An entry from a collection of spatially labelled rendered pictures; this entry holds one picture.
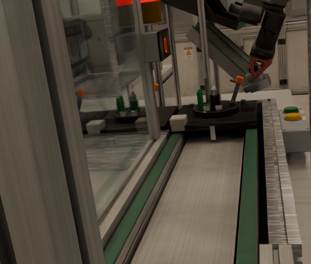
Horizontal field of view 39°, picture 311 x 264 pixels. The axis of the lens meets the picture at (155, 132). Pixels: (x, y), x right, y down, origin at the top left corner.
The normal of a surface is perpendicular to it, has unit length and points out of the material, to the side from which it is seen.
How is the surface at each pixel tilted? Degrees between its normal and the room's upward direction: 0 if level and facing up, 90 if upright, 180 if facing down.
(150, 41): 90
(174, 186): 0
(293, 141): 90
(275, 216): 0
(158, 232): 0
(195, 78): 90
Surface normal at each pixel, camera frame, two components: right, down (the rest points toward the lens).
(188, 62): -0.25, 0.30
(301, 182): -0.12, -0.95
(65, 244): 0.97, -0.05
